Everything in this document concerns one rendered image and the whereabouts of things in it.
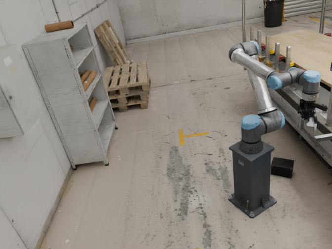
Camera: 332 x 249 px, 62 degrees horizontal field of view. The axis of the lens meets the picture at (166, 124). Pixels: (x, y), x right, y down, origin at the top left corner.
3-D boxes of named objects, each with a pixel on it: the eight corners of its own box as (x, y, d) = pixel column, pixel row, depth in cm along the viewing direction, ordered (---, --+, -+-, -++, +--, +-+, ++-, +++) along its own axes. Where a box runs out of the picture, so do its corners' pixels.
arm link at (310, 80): (312, 68, 169) (325, 72, 160) (310, 87, 175) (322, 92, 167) (299, 71, 167) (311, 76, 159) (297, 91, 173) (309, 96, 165)
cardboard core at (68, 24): (44, 25, 307) (70, 20, 305) (46, 23, 314) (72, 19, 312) (46, 32, 311) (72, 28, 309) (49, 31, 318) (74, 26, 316)
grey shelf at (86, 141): (73, 170, 343) (20, 45, 267) (89, 132, 421) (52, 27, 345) (108, 165, 340) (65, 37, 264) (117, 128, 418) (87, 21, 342)
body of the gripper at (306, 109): (297, 113, 182) (298, 97, 176) (311, 111, 181) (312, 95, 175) (302, 119, 175) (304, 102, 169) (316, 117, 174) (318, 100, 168)
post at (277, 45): (274, 87, 307) (276, 43, 283) (273, 85, 310) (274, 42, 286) (277, 86, 307) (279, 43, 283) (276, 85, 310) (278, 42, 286)
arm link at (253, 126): (237, 135, 227) (236, 116, 219) (255, 129, 231) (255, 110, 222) (247, 145, 214) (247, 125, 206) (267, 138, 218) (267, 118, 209)
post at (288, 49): (285, 93, 284) (287, 47, 260) (283, 92, 287) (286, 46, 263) (288, 93, 284) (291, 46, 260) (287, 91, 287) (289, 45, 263)
